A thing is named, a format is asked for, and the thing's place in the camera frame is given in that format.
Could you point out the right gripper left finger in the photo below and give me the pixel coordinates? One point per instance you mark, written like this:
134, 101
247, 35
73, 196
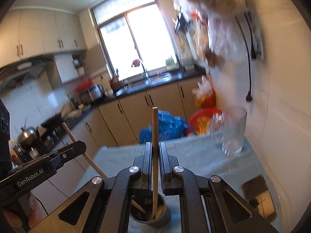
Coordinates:
103, 206

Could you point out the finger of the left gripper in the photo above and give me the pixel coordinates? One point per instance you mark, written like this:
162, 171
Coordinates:
69, 152

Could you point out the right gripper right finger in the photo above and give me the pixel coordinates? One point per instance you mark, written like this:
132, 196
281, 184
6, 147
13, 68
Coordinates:
207, 204

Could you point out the wooden chopstick two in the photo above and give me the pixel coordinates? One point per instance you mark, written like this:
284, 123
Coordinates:
95, 167

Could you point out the wooden chopstick one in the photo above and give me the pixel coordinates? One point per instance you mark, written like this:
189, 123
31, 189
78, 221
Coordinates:
155, 159

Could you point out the kitchen window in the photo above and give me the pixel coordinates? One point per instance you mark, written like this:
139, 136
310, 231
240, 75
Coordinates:
130, 30

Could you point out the person left hand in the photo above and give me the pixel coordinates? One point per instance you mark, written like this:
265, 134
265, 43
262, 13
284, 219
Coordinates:
23, 214

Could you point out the dark grey utensil holder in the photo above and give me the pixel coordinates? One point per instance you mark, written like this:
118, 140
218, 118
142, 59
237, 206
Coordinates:
162, 216

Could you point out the steel kettle pot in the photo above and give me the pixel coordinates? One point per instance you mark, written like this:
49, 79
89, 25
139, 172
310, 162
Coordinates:
27, 138

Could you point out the grey-blue table cloth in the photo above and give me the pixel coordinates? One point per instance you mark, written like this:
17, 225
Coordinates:
200, 155

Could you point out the black smartphone brown case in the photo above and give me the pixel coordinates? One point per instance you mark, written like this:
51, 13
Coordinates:
257, 194

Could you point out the silver rice cooker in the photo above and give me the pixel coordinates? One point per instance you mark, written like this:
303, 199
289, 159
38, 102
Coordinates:
91, 94

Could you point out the clear glass mug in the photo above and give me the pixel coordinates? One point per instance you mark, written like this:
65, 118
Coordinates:
228, 129

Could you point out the red plastic basin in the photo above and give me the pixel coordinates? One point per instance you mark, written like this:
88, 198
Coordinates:
197, 124

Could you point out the blue plastic bag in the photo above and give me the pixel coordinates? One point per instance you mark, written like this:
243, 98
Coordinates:
169, 127

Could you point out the range hood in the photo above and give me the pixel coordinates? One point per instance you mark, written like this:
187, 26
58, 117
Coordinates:
15, 75

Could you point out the sink faucet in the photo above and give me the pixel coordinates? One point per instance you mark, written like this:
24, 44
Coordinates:
144, 69

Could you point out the white upper cabinets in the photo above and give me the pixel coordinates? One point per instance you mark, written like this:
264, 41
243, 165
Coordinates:
30, 33

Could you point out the hanging plastic bags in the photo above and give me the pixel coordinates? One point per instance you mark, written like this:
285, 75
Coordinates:
216, 36

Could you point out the black power cable plug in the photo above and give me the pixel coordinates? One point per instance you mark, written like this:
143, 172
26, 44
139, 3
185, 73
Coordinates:
250, 53

